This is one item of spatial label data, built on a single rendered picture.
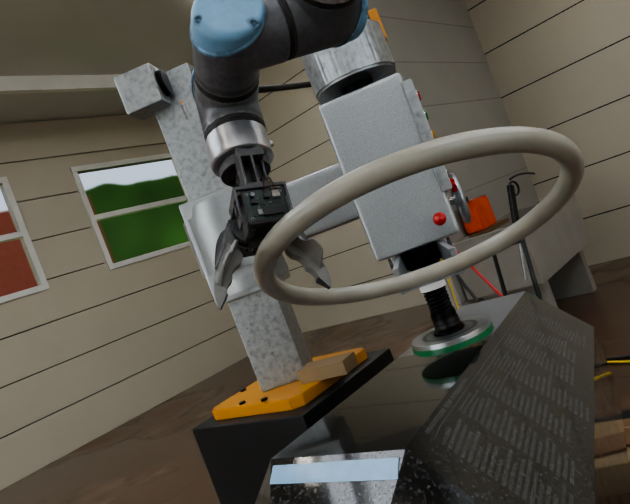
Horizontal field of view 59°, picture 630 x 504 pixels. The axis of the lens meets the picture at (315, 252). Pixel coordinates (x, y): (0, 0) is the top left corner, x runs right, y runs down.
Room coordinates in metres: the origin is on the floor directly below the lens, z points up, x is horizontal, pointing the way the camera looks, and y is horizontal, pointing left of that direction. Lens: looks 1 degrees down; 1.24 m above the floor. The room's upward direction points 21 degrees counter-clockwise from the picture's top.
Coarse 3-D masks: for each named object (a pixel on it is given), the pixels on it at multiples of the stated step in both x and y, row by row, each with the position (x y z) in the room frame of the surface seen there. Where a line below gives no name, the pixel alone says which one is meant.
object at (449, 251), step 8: (448, 240) 1.64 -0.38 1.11; (440, 248) 1.35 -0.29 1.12; (448, 248) 1.04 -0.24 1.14; (400, 256) 1.42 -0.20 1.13; (448, 256) 1.13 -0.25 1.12; (392, 264) 1.67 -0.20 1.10; (400, 264) 1.21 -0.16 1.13; (432, 264) 1.36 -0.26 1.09; (400, 272) 1.05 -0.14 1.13; (456, 272) 1.02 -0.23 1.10; (432, 280) 1.02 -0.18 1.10; (416, 288) 1.03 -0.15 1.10
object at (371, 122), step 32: (352, 96) 1.38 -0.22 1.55; (384, 96) 1.36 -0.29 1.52; (352, 128) 1.38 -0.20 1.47; (384, 128) 1.37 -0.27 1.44; (416, 128) 1.36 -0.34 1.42; (352, 160) 1.39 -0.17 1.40; (384, 192) 1.38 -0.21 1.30; (416, 192) 1.37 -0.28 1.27; (384, 224) 1.38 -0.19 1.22; (416, 224) 1.37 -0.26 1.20; (448, 224) 1.36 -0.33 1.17; (384, 256) 1.39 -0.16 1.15
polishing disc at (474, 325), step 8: (464, 320) 1.52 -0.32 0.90; (472, 320) 1.49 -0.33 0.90; (480, 320) 1.46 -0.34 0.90; (488, 320) 1.42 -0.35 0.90; (432, 328) 1.57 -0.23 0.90; (464, 328) 1.44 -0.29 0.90; (472, 328) 1.41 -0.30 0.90; (480, 328) 1.38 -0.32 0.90; (424, 336) 1.51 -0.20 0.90; (432, 336) 1.48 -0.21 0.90; (448, 336) 1.42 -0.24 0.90; (456, 336) 1.39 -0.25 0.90; (464, 336) 1.37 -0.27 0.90; (472, 336) 1.37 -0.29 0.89; (416, 344) 1.46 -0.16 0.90; (424, 344) 1.43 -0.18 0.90; (432, 344) 1.40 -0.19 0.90; (440, 344) 1.38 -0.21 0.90; (448, 344) 1.37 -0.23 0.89
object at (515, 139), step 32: (512, 128) 0.62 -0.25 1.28; (384, 160) 0.60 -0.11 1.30; (416, 160) 0.60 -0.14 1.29; (448, 160) 0.60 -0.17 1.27; (576, 160) 0.70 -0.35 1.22; (320, 192) 0.63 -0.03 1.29; (352, 192) 0.62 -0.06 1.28; (288, 224) 0.66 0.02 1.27; (512, 224) 0.94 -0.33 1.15; (256, 256) 0.73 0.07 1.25; (480, 256) 0.98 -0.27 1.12; (288, 288) 0.88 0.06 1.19; (320, 288) 0.97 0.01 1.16; (352, 288) 1.00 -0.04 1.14; (384, 288) 1.02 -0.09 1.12
